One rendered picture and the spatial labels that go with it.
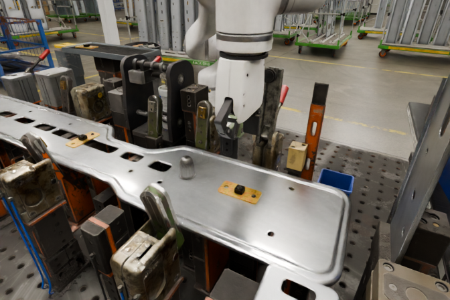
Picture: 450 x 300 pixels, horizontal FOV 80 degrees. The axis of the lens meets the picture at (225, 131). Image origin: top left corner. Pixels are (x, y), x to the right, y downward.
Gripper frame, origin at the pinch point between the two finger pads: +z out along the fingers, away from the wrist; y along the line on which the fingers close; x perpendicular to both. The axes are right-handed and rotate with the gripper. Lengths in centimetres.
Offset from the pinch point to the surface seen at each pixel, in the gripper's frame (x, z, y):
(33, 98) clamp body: -102, 16, -18
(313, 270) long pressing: 16.6, 12.1, 10.5
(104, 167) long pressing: -31.0, 12.2, 6.6
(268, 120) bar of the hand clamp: 0.2, 2.2, -14.4
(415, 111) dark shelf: 34, 9, -56
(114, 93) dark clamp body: -50, 5, -16
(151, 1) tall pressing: -366, -4, -394
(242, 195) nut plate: 1.1, 11.9, 1.0
